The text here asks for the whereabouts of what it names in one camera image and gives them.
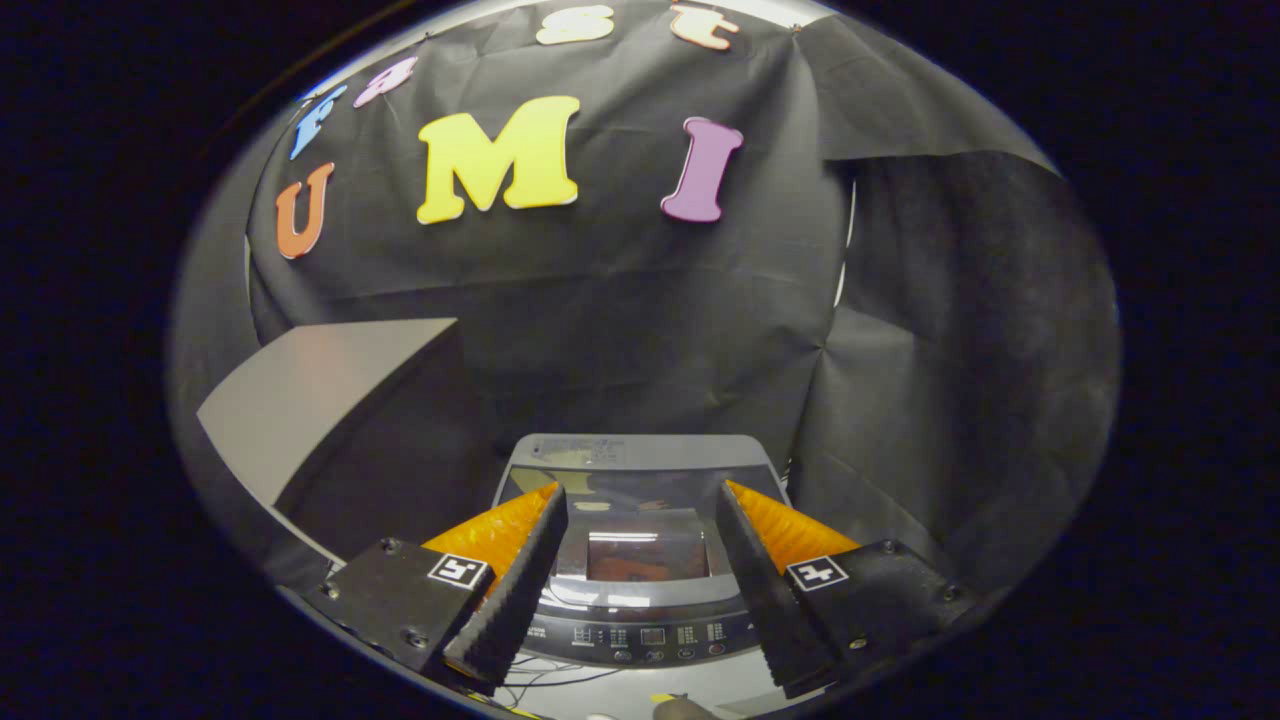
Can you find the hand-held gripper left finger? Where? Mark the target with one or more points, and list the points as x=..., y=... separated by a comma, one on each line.
x=515, y=600

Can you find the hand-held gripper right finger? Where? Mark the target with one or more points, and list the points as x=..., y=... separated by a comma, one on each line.
x=760, y=595

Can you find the grey washing machine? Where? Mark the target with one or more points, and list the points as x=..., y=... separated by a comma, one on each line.
x=650, y=637

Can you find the grey cabinet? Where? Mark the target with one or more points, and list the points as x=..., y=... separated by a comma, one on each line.
x=310, y=385

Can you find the black backdrop cloth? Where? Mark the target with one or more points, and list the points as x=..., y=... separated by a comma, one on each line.
x=600, y=300

